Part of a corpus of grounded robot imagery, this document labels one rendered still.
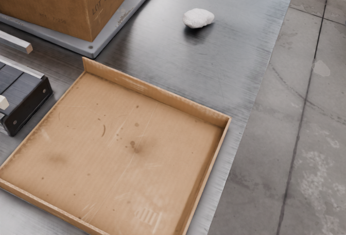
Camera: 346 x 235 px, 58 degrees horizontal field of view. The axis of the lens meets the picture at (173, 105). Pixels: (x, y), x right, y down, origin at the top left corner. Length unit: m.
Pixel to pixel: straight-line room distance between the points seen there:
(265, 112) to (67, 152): 1.33
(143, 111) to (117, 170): 0.12
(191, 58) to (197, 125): 0.17
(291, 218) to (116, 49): 1.10
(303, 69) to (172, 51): 1.45
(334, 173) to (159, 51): 1.22
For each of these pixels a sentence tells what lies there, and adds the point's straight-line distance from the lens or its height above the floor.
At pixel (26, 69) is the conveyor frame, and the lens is 0.61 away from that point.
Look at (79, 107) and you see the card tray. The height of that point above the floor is 0.83.
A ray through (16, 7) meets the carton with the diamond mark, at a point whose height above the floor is 0.88.
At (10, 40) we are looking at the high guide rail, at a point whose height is 0.96.
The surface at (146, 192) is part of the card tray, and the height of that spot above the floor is 0.83.
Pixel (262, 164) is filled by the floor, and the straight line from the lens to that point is 1.56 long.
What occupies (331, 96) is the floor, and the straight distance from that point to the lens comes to 2.00.
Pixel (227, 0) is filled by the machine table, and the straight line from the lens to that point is 0.87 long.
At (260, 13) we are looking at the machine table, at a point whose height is 0.83.
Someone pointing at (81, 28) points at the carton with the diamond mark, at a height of 0.88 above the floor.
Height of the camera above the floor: 1.30
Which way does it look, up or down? 53 degrees down
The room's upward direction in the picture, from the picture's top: 9 degrees clockwise
